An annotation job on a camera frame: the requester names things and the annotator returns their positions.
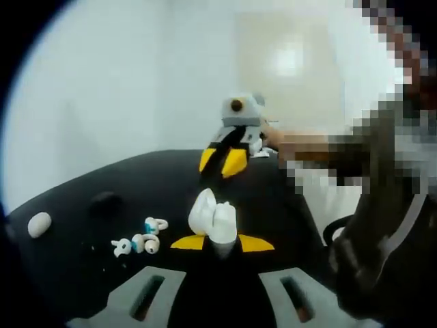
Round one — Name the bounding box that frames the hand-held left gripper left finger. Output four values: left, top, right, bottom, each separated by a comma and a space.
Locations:
66, 234, 223, 328

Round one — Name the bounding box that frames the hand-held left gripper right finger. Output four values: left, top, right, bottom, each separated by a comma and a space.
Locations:
225, 234, 344, 328

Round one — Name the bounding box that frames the white flip-lid earphone charging case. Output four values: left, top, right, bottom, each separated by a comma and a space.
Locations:
187, 189, 239, 261

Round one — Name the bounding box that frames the black earphone charging case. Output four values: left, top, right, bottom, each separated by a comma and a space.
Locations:
88, 191, 119, 220

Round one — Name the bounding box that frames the white oval earphone charging case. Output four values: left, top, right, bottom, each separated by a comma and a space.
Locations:
27, 211, 53, 238

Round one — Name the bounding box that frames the person's right hand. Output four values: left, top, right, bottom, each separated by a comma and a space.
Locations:
262, 123, 282, 151

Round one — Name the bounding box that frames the beige door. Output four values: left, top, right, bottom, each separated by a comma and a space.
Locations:
234, 12, 305, 135

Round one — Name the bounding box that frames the dark jacket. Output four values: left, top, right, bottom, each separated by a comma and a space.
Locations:
326, 189, 437, 328

